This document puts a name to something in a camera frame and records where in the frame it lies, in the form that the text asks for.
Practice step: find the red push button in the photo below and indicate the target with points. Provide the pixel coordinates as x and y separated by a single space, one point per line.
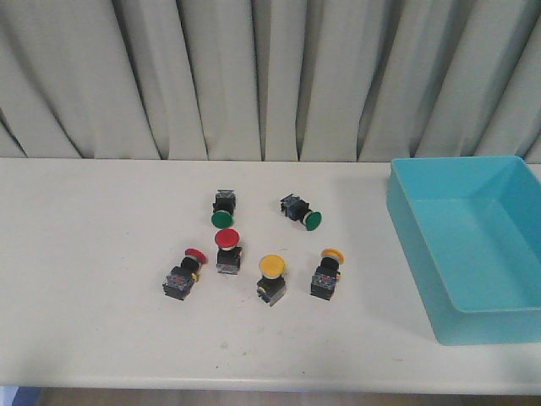
229 254
180 280

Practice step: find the yellow push button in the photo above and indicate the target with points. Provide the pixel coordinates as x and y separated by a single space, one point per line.
327 274
272 285

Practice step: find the light blue plastic box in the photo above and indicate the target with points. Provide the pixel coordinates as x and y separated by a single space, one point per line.
470 230

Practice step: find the right green push button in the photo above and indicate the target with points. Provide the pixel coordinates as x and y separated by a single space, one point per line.
298 210

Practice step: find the green push button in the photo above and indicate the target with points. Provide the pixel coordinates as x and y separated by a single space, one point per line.
298 210
223 208

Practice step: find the left green push button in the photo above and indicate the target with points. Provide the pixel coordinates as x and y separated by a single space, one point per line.
223 208

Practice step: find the grey pleated curtain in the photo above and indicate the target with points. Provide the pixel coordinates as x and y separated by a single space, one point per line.
308 81

